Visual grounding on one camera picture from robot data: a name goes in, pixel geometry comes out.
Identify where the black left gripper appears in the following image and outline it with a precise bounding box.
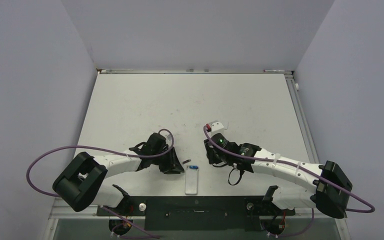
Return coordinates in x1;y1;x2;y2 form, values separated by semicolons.
151;146;184;174

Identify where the white air conditioner remote control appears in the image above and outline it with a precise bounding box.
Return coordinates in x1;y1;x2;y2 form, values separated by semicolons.
184;165;199;195

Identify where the white battery compartment cover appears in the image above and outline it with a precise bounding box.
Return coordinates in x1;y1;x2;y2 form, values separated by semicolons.
222;121;229;130

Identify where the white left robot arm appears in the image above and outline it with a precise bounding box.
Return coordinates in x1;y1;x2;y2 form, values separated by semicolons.
52;132;185;215

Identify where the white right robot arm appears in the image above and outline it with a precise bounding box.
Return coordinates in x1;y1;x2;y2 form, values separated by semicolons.
203;133;353;219

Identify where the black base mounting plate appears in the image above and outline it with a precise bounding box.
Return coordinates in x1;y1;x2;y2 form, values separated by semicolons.
96;195;296;232

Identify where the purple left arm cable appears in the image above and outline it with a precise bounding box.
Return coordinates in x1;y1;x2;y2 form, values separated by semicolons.
25;128;175;199

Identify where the aluminium frame rail right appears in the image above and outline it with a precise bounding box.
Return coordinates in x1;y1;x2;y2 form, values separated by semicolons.
285;74;321;174

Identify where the aluminium frame rail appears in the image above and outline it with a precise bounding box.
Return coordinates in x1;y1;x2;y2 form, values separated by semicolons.
97;68;294;75
285;74;321;174

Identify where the aluminium frame rail back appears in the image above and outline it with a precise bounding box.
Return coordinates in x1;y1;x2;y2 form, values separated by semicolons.
97;68;294;75

